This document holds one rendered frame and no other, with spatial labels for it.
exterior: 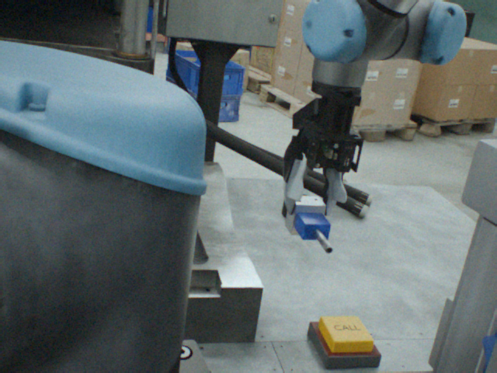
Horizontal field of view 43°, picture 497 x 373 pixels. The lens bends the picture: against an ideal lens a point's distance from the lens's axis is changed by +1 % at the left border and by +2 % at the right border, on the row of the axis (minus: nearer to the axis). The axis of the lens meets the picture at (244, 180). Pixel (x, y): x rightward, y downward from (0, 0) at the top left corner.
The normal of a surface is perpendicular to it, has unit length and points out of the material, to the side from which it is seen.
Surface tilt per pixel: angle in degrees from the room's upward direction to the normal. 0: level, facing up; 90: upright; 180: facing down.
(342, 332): 0
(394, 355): 0
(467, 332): 90
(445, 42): 90
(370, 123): 92
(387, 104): 99
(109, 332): 96
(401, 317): 0
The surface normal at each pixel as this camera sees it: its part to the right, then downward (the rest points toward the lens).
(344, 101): 0.22, 0.38
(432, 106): -0.84, 0.07
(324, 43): -0.72, 0.16
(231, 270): 0.14, -0.92
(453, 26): 0.69, 0.35
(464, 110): 0.52, 0.37
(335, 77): -0.23, 0.33
